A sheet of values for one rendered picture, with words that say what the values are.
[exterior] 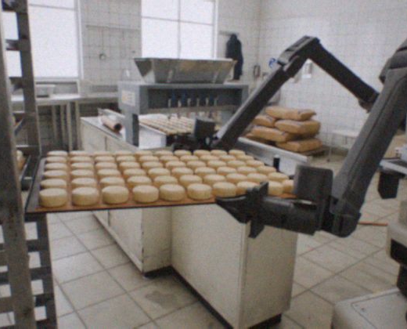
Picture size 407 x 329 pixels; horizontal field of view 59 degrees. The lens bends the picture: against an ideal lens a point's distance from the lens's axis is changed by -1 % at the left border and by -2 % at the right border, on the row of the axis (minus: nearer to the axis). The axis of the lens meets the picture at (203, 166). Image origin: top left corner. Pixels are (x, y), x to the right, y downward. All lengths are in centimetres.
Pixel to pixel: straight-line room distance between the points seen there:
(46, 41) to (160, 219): 360
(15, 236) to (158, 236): 162
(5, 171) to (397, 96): 73
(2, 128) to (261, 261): 135
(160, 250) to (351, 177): 167
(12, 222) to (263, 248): 126
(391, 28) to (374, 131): 497
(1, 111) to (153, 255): 176
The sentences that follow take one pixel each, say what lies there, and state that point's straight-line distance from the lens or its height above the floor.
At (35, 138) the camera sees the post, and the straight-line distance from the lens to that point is 107.
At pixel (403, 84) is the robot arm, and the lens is 85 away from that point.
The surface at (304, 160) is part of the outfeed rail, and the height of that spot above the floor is 89.
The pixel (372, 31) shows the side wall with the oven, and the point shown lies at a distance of 586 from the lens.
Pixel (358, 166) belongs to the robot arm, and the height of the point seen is 111.
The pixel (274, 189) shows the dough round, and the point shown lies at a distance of 82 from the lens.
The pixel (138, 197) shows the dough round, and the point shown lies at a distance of 72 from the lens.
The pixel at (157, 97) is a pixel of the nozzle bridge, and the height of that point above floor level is 110.
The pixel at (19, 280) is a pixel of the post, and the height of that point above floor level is 93.
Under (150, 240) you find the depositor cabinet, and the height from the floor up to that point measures 28.
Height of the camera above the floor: 128
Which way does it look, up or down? 15 degrees down
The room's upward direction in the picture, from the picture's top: 2 degrees clockwise
